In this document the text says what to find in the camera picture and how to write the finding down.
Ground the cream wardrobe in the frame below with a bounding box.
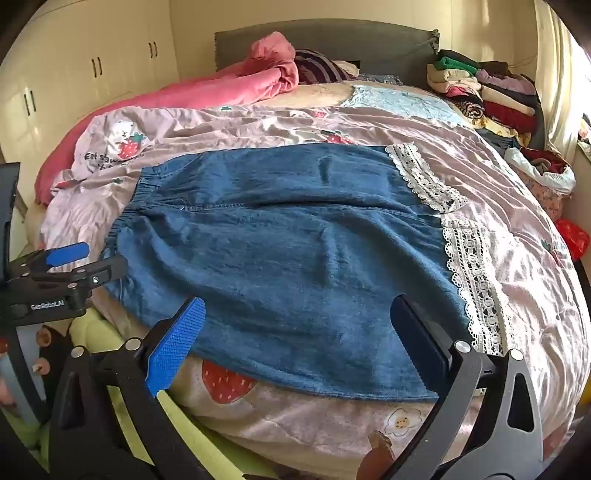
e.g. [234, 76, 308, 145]
[0, 0, 181, 162]

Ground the pink strawberry print duvet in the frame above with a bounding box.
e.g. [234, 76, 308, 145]
[39, 82, 589, 480]

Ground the grey headboard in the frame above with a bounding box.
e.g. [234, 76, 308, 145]
[215, 19, 441, 88]

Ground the blue denim pants lace trim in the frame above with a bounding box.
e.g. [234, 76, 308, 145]
[102, 142, 518, 401]

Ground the striped purple cloth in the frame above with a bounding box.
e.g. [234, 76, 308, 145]
[293, 48, 358, 86]

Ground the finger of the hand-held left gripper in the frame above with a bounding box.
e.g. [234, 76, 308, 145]
[28, 254, 129, 296]
[7, 242, 91, 280]

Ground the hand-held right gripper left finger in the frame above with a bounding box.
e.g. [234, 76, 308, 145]
[48, 296, 234, 480]

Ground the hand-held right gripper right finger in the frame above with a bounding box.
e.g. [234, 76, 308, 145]
[390, 294, 546, 480]

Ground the white bag of clothes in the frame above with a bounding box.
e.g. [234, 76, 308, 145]
[503, 147, 577, 197]

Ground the brown object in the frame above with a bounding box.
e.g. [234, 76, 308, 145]
[358, 430, 397, 480]

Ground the cream curtain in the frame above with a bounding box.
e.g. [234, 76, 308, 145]
[533, 0, 591, 158]

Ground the red plastic bag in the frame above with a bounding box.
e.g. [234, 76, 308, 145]
[554, 218, 591, 261]

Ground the pile of folded clothes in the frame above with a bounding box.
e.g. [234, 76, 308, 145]
[425, 48, 550, 148]

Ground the light blue towel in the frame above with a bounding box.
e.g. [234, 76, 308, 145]
[344, 85, 467, 125]

